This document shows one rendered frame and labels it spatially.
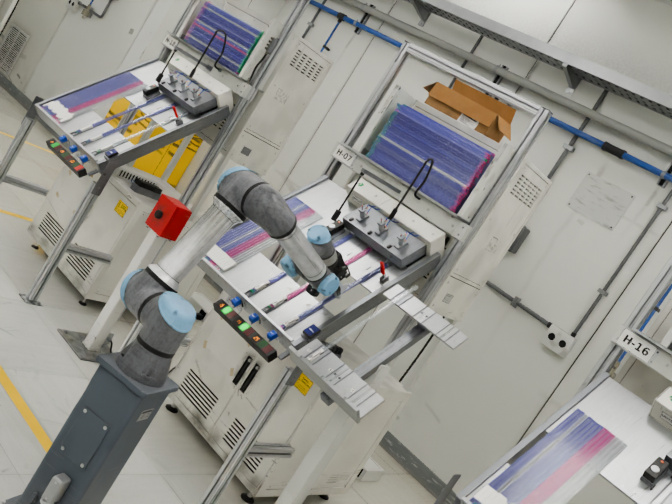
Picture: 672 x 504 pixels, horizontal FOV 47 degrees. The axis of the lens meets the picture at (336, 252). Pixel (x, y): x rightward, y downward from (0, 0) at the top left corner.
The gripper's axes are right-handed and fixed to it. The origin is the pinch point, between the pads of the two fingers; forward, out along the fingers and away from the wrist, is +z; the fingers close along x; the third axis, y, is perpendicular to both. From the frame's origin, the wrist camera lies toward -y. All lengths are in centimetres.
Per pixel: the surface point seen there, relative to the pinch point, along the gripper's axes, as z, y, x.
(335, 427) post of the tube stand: 9.8, -32.6, -34.4
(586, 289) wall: 128, 133, -12
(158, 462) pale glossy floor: 33, -85, 18
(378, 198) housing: 4, 45, 25
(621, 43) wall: 66, 242, 51
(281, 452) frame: 34, -49, -14
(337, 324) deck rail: 0.1, -7.5, -10.0
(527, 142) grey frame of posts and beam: -14, 90, -14
